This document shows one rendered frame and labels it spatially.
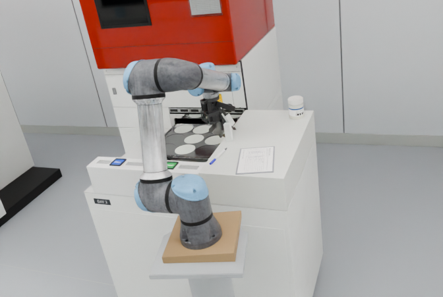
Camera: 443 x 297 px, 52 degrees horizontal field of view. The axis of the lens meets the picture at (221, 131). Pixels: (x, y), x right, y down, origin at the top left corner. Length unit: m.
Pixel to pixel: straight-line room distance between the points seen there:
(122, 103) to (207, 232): 1.26
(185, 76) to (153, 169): 0.34
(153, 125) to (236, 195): 0.47
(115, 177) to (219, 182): 0.49
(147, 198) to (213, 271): 0.33
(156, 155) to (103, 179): 0.55
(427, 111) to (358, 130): 0.54
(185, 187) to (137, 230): 0.69
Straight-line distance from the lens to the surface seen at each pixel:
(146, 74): 1.52
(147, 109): 1.55
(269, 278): 2.02
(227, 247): 1.58
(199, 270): 1.57
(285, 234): 1.84
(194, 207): 1.53
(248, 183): 1.74
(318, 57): 3.71
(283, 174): 1.72
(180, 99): 2.44
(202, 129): 2.33
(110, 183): 2.07
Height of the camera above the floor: 1.85
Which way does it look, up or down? 25 degrees down
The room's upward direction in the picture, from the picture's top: 9 degrees counter-clockwise
